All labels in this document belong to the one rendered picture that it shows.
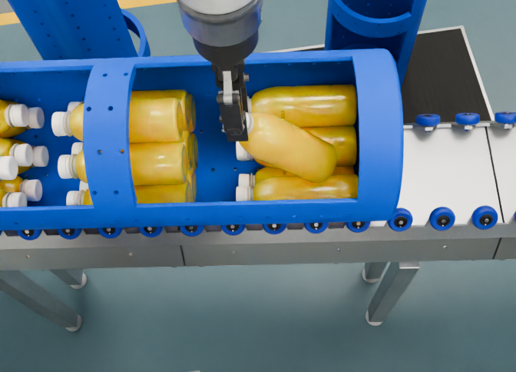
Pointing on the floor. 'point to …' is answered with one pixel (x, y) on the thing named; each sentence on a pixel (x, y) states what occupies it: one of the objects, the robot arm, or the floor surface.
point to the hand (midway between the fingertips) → (236, 113)
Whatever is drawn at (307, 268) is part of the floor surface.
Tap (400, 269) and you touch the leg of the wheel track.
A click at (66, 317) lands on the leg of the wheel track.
